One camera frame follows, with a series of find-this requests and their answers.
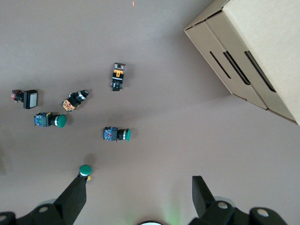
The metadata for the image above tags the black square pushbutton white face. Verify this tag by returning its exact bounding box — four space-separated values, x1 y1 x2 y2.
11 89 39 110

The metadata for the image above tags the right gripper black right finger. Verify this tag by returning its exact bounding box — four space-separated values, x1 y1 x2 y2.
189 175 249 225

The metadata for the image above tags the black orange selector switch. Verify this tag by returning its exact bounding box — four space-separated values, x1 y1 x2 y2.
109 62 127 92

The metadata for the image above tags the black knob selector orange block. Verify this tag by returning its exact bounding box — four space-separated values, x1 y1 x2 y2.
61 89 87 113

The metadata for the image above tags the brown cardboard stepped box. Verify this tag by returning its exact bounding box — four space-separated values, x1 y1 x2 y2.
183 0 300 125

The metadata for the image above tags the green mushroom pushbutton switch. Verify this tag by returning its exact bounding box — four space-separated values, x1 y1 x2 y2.
78 165 92 181
103 126 131 143
34 112 67 129

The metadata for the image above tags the brown paper table cover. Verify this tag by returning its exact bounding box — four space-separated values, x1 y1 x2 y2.
0 0 300 225

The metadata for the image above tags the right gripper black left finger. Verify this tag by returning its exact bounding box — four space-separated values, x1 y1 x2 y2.
16 175 88 225

